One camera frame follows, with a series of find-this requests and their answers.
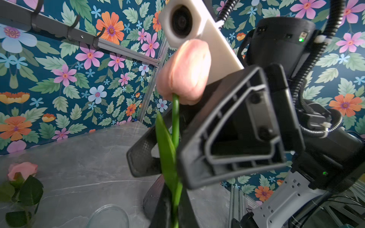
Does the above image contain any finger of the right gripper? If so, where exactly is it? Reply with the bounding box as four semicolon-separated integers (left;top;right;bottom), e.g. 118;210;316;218
126;108;183;177

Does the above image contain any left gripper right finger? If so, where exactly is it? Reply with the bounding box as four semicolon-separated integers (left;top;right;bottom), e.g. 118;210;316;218
178;188;199;228

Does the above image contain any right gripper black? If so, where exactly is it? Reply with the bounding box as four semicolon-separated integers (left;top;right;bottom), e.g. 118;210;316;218
177;64;304;189

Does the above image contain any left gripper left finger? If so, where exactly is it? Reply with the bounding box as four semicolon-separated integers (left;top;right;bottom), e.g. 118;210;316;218
143;175;171;228

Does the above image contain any clear glass vase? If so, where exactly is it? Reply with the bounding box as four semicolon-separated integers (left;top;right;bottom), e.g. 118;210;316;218
86;204;130;228

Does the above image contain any pink tulip flower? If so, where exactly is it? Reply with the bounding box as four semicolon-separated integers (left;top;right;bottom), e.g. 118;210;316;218
156;39;212;228

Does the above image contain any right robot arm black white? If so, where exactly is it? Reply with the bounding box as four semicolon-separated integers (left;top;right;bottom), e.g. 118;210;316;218
127;1;365;228

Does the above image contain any small pink rose stem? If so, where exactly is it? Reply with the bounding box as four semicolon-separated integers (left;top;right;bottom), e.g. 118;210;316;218
1;162;44;228

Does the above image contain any metal hook rail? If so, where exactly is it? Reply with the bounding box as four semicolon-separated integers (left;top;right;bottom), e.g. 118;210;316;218
1;1;160;66

